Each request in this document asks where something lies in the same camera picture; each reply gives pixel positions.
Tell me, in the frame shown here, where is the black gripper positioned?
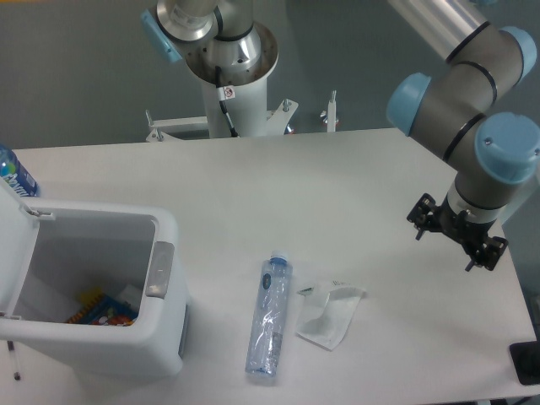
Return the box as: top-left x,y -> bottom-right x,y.
407,193 -> 508,272

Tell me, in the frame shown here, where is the white plastic bag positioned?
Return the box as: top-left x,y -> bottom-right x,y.
295,280 -> 366,351

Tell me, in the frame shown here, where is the clear plastic water bottle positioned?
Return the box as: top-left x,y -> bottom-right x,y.
245,250 -> 293,378

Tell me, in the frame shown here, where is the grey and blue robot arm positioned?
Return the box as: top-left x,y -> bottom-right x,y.
140,1 -> 539,270

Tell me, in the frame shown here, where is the white open trash can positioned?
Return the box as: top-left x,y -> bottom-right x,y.
1,184 -> 190,377

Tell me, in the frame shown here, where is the black device at table edge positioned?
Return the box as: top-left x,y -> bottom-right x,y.
509,341 -> 539,386

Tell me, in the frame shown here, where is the colourful snack wrapper in bin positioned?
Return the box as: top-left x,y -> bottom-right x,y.
65,288 -> 138,327

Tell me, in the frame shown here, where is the blue labelled water bottle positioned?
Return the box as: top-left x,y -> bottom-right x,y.
1,145 -> 40,197

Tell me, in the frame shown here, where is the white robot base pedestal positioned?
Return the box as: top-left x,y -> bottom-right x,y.
146,22 -> 299,143

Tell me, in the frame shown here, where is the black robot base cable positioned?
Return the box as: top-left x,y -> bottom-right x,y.
213,65 -> 240,138

